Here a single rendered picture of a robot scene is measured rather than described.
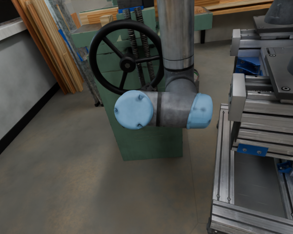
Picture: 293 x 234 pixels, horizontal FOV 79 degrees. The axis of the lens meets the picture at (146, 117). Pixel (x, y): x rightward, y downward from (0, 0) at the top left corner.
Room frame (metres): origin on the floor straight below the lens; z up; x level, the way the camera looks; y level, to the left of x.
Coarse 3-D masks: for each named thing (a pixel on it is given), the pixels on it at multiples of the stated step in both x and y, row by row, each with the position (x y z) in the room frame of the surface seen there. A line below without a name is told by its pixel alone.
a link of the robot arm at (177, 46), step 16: (160, 0) 0.40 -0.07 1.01; (176, 0) 0.38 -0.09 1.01; (192, 0) 0.39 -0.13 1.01; (160, 16) 0.41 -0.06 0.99; (176, 16) 0.38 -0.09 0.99; (192, 16) 0.39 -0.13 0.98; (160, 32) 0.41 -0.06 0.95; (176, 32) 0.38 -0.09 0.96; (192, 32) 0.39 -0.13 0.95; (176, 48) 0.38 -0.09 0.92; (192, 48) 0.39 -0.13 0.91; (176, 64) 0.38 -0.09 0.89; (192, 64) 0.39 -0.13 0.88; (192, 80) 0.37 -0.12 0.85
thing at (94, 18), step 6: (198, 0) 0.94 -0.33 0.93; (204, 0) 0.93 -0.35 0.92; (210, 0) 0.93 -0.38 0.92; (216, 0) 0.93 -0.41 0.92; (204, 6) 0.93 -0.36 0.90; (108, 12) 0.99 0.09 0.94; (114, 12) 0.98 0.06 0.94; (90, 18) 1.00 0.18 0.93; (96, 18) 1.00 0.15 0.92; (114, 18) 0.99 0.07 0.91; (90, 24) 1.00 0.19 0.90
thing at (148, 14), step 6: (132, 12) 0.72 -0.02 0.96; (144, 12) 0.72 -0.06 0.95; (150, 12) 0.72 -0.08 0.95; (120, 18) 0.73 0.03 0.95; (132, 18) 0.72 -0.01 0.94; (144, 18) 0.72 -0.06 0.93; (150, 18) 0.72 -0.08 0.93; (150, 24) 0.72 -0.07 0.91; (120, 30) 0.73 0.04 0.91; (126, 30) 0.73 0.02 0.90; (156, 30) 0.71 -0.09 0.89; (120, 36) 0.73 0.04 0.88; (126, 36) 0.73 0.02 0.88; (138, 36) 0.72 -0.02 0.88
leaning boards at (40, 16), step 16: (16, 0) 2.11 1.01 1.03; (32, 0) 2.10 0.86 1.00; (32, 16) 2.10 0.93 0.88; (48, 16) 2.20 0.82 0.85; (32, 32) 2.08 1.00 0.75; (48, 32) 2.10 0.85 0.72; (48, 48) 2.10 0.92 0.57; (64, 48) 2.21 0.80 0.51; (48, 64) 2.06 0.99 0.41; (64, 64) 2.09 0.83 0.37; (64, 80) 2.12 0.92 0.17; (80, 80) 2.22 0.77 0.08
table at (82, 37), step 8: (200, 16) 0.78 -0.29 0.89; (208, 16) 0.78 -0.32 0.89; (88, 24) 1.01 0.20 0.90; (96, 24) 0.97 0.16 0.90; (200, 24) 0.78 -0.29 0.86; (208, 24) 0.78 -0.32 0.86; (80, 32) 0.85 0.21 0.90; (88, 32) 0.84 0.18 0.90; (112, 32) 0.83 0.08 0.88; (80, 40) 0.85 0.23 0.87; (88, 40) 0.84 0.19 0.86; (112, 40) 0.83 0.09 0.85; (120, 40) 0.73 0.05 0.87; (128, 40) 0.73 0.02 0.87; (136, 40) 0.72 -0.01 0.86; (120, 48) 0.73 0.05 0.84
